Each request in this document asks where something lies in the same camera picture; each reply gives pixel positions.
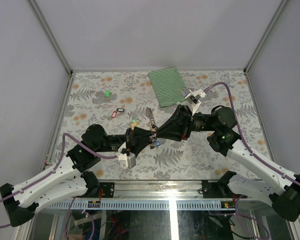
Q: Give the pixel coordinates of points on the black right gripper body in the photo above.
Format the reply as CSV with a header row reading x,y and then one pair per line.
x,y
187,123

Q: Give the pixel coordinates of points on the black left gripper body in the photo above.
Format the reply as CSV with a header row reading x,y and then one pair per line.
x,y
129,139

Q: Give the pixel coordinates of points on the large metal keyring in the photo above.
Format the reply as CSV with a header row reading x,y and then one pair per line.
x,y
152,125

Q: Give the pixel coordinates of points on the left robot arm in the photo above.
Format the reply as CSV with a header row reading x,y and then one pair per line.
x,y
70,176

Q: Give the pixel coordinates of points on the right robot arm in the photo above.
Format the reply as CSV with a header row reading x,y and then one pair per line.
x,y
278,188

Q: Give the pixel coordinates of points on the black tag key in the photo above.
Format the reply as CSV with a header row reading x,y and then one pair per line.
x,y
121,110

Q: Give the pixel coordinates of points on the red tag key upper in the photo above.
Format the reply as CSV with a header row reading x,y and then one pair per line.
x,y
114,114

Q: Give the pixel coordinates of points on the green white striped cloth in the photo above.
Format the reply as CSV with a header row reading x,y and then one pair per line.
x,y
168,85

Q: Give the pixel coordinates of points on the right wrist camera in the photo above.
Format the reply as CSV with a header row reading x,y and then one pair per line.
x,y
193,98

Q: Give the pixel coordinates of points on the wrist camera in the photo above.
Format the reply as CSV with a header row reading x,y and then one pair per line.
x,y
193,98
127,159

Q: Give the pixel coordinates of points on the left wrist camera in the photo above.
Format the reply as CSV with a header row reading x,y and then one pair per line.
x,y
127,159

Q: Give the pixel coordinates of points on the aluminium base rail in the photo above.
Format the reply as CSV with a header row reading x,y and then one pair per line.
x,y
123,190

